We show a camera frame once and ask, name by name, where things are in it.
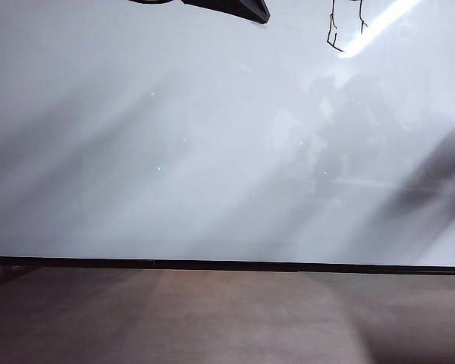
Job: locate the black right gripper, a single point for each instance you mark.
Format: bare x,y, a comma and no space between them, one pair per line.
149,2

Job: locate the white whiteboard with black frame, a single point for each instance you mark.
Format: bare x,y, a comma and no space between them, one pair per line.
212,170

